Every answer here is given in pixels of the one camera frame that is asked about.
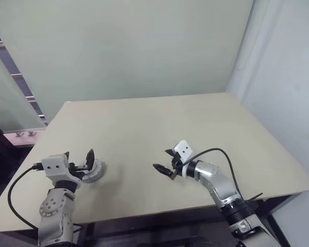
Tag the dark slatted strip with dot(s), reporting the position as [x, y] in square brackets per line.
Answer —
[15, 69]

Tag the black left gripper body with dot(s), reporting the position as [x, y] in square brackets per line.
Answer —
[76, 169]

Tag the small grey round object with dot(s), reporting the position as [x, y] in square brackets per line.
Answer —
[92, 177]

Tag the black furniture piece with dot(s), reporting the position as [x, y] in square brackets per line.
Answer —
[5, 159]

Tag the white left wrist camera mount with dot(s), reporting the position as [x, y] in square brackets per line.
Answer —
[54, 167]

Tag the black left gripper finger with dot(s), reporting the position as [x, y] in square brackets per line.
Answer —
[90, 158]
[66, 155]

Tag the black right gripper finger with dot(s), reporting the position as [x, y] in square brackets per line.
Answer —
[163, 169]
[171, 152]

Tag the frosted glass panel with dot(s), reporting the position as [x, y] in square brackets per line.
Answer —
[10, 103]

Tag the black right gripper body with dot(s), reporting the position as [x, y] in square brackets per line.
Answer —
[176, 164]

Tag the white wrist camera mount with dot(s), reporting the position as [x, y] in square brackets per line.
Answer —
[184, 149]
[54, 167]

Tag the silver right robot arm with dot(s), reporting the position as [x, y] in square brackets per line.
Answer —
[216, 185]

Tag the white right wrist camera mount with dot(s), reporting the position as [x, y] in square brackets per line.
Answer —
[184, 149]

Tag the metal glass panel fitting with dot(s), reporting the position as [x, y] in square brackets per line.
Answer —
[31, 133]
[19, 134]

